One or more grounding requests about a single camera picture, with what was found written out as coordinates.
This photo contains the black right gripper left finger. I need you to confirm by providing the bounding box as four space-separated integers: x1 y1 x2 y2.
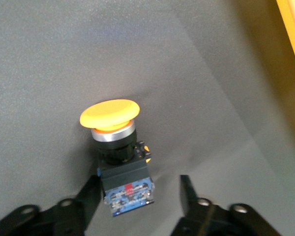
0 175 106 236

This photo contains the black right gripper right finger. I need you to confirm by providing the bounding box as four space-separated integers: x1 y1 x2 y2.
172 174 283 236

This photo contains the yellow push button switch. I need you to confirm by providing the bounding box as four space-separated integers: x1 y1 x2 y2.
79 99 155 217

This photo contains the dark grey table mat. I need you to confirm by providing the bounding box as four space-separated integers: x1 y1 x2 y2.
0 0 295 236

